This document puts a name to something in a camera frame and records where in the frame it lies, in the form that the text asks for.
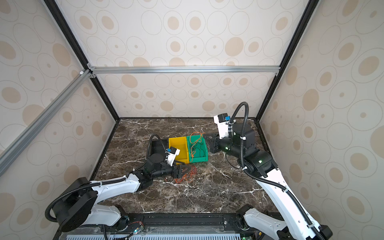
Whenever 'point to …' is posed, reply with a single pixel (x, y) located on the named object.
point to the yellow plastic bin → (180, 143)
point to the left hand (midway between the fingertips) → (191, 166)
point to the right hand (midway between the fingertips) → (204, 135)
